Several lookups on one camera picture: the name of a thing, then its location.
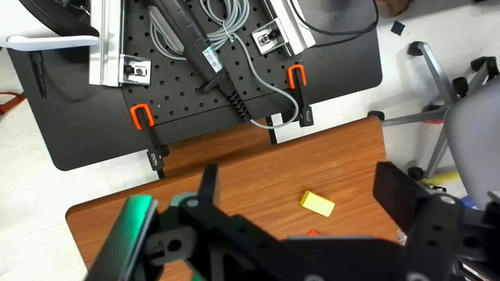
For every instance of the white bar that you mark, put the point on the white bar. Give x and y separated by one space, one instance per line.
47 41

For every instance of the orange and black clamp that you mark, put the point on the orange and black clamp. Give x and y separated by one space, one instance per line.
304 112
154 154

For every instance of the small black square piece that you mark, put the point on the small black square piece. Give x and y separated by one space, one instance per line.
397 27

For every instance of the grey office chair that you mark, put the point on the grey office chair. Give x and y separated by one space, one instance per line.
476 141

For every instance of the black perforated breadboard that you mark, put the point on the black perforated breadboard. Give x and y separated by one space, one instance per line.
172 88

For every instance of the metal corner bracket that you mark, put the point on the metal corner bracket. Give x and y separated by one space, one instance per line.
136 71
267 40

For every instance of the aluminium extrusion rail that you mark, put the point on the aluminium extrusion rail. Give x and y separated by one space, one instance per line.
293 26
106 41

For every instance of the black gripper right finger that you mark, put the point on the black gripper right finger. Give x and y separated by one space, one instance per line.
398 193

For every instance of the yellow rectangular block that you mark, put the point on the yellow rectangular block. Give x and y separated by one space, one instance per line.
317 204

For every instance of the yellow item under chair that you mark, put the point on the yellow item under chair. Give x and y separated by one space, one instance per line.
442 179

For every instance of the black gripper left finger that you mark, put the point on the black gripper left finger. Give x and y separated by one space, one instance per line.
139 235

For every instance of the black rounded object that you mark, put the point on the black rounded object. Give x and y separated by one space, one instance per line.
56 16

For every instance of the dark grey work table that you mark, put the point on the dark grey work table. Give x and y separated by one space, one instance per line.
343 68

